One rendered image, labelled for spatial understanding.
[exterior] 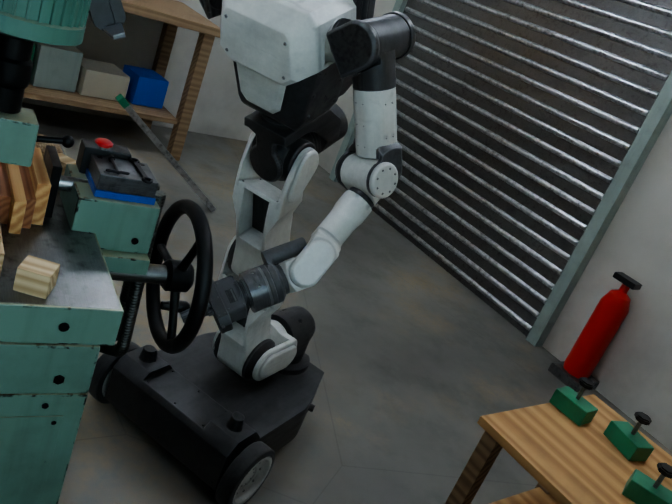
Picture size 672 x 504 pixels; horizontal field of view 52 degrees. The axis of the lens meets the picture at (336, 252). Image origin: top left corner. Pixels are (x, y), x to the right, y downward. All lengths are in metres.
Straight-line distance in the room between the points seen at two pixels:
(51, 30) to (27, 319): 0.38
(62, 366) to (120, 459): 1.03
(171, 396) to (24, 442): 0.92
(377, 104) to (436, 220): 3.00
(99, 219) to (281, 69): 0.53
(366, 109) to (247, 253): 0.62
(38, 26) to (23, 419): 0.57
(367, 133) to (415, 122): 3.20
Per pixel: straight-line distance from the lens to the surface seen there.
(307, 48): 1.47
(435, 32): 4.73
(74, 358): 1.11
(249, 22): 1.52
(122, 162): 1.25
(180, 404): 2.05
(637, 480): 1.94
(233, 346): 2.11
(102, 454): 2.13
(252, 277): 1.41
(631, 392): 3.73
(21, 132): 1.13
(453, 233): 4.31
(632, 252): 3.70
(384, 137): 1.47
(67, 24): 1.06
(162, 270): 1.31
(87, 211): 1.18
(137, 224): 1.21
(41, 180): 1.17
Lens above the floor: 1.42
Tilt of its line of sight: 21 degrees down
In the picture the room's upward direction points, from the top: 22 degrees clockwise
